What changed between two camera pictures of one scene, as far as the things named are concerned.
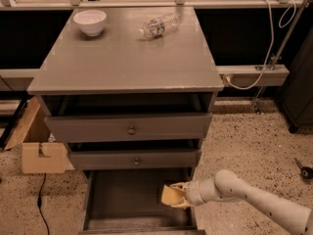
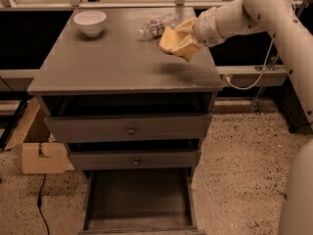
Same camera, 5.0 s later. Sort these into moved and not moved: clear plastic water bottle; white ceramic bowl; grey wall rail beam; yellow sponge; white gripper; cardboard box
Moved: white gripper; yellow sponge
Not moved: grey wall rail beam; white ceramic bowl; clear plastic water bottle; cardboard box
